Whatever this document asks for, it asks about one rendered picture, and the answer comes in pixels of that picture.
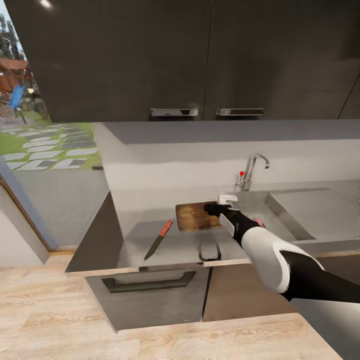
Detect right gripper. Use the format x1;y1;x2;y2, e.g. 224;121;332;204
204;203;226;217

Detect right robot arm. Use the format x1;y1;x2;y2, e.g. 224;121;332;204
204;194;360;360

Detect parer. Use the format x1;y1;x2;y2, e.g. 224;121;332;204
145;219;173;259

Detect cutting board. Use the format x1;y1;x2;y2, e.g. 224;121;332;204
175;201;221;230

